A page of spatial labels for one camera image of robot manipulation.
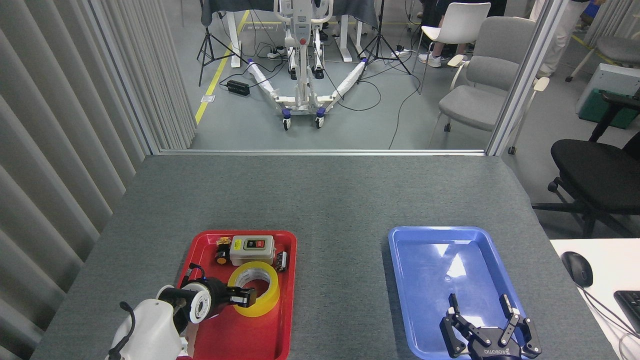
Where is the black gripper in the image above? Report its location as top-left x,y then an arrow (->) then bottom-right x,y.
440,293 -> 542,360
202,278 -> 258,319

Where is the yellow tape roll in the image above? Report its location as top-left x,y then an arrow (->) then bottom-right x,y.
227,261 -> 281,318

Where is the red plastic tray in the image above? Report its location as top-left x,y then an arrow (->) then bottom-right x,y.
175,230 -> 298,360

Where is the black and yellow push button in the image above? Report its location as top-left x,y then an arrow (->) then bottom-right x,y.
215,237 -> 232,265

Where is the blue plastic tray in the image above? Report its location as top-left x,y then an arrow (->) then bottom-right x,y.
388,226 -> 538,360

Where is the black computer mouse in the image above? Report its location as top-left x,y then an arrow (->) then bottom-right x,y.
561,251 -> 594,289

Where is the white desk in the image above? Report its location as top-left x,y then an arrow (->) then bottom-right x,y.
549,238 -> 640,360

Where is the black keyboard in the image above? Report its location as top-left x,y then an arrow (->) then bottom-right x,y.
613,290 -> 640,335

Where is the black office chair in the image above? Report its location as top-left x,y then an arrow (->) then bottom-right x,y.
531,90 -> 640,239

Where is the black power adapter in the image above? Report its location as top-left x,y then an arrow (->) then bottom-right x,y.
226,79 -> 251,98

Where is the grey chair with beige armrests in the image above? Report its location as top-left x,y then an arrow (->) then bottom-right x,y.
427,16 -> 551,155

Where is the white stand on wheels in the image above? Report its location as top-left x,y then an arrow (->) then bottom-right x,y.
246,0 -> 368,132

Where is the green box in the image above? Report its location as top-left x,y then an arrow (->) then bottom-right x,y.
578,88 -> 640,130

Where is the black tripod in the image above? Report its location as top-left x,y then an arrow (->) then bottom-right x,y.
356,0 -> 412,86
196,0 -> 249,88

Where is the pale grey box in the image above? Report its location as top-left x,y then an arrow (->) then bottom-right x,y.
575,63 -> 640,116

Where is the standing person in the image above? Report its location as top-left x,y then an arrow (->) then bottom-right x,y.
530,0 -> 606,78

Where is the desk with dark cloth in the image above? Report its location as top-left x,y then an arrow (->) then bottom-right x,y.
200,0 -> 381,63

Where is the grey chair with pale legs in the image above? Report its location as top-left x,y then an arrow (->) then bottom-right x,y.
565,14 -> 640,83

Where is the white plastic chair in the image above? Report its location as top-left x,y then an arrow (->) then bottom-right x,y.
413,2 -> 492,95

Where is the grey push button switch box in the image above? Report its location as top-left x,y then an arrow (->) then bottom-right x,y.
229,235 -> 276,267

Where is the black mouse cable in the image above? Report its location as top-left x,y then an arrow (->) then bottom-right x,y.
580,285 -> 640,341

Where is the silver frame rail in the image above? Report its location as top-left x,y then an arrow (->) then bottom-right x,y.
159,149 -> 487,157

